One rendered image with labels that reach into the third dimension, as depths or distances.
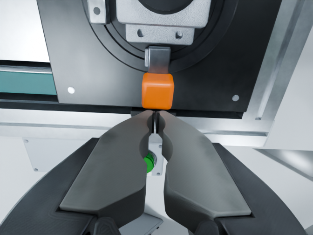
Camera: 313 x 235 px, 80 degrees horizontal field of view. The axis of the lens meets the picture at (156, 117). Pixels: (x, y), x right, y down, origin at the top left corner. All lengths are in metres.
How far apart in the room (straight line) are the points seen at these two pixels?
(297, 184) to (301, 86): 0.27
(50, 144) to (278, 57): 0.33
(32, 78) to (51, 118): 0.06
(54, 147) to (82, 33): 0.17
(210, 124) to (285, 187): 0.36
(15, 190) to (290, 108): 0.65
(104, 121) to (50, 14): 0.13
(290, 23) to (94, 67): 0.22
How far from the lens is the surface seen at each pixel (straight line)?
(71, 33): 0.23
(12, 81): 0.31
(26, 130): 0.32
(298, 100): 0.45
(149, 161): 0.29
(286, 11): 0.26
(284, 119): 0.45
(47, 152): 0.33
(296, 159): 1.97
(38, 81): 0.29
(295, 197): 0.64
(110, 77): 0.23
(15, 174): 0.57
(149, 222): 0.57
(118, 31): 0.20
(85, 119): 0.27
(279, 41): 0.27
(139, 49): 0.20
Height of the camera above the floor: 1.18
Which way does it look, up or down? 61 degrees down
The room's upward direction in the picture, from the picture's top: 179 degrees clockwise
